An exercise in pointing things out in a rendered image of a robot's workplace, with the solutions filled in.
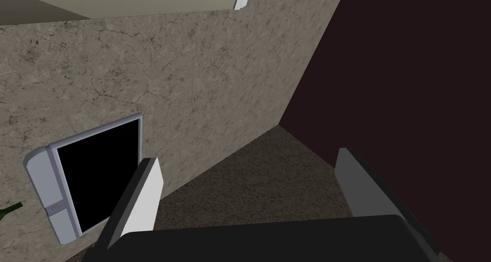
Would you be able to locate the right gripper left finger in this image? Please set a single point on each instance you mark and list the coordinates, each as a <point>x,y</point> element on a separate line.
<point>142,200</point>

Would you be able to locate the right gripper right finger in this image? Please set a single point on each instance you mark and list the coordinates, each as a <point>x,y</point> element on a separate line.
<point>364,193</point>

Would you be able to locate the grey microwave with black door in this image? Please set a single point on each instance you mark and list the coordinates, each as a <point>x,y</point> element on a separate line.
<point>92,177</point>

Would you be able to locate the dark green bottle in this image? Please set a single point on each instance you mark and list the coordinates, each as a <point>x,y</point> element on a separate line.
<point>9,210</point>

